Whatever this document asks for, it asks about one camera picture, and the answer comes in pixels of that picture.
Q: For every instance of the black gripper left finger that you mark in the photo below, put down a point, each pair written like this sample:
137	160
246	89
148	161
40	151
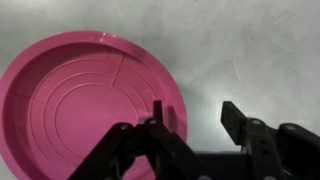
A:
146	150

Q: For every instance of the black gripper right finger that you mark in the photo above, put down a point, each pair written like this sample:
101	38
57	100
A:
266	143

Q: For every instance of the pink round plastic lid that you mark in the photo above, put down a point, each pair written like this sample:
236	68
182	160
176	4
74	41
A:
83	100

